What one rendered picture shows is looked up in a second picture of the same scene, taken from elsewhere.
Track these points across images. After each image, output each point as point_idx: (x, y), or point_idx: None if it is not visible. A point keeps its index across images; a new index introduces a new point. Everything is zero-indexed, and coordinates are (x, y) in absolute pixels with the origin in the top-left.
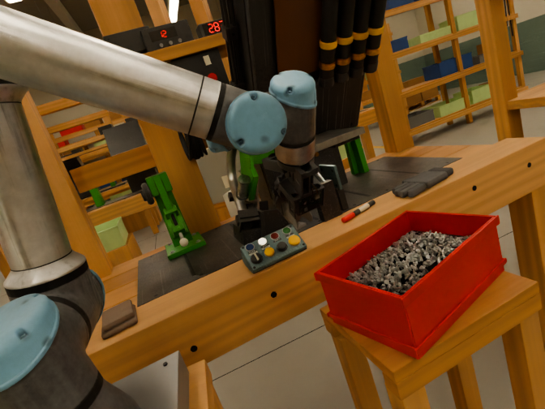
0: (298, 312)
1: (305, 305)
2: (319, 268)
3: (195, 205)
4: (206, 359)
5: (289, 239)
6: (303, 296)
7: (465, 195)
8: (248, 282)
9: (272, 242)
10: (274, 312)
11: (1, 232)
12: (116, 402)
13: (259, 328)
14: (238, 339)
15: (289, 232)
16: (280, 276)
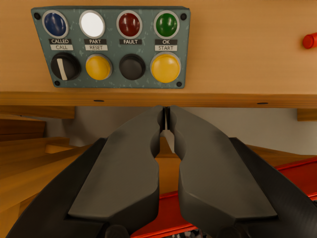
0: (134, 106)
1: (145, 106)
2: (187, 100)
3: None
4: (6, 105)
5: (155, 66)
6: (146, 104)
7: None
8: (46, 94)
9: (117, 41)
10: (99, 104)
11: None
12: None
13: (76, 105)
14: (47, 105)
15: (168, 36)
16: (112, 97)
